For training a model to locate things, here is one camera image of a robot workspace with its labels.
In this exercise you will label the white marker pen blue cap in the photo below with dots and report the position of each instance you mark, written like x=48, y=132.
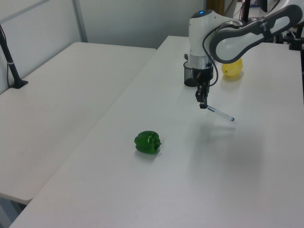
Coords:
x=219, y=113

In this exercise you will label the aluminium partition post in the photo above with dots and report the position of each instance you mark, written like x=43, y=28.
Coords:
x=80, y=21

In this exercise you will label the black pole with base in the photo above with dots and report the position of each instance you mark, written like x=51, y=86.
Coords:
x=10, y=64

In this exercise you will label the yellow lemon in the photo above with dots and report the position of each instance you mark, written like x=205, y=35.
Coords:
x=231, y=69

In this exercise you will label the black clamp stand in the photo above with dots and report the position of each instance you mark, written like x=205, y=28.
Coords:
x=295, y=39

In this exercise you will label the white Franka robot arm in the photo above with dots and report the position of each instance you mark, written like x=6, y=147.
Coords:
x=228, y=45

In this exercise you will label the black mesh pen cup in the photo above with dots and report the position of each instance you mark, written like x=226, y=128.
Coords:
x=188, y=76

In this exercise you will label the black background pole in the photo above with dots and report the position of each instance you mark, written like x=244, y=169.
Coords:
x=247, y=10

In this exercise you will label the green bell pepper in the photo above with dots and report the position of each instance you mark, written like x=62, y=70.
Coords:
x=147, y=142

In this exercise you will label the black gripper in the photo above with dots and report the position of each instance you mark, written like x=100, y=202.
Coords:
x=203, y=76

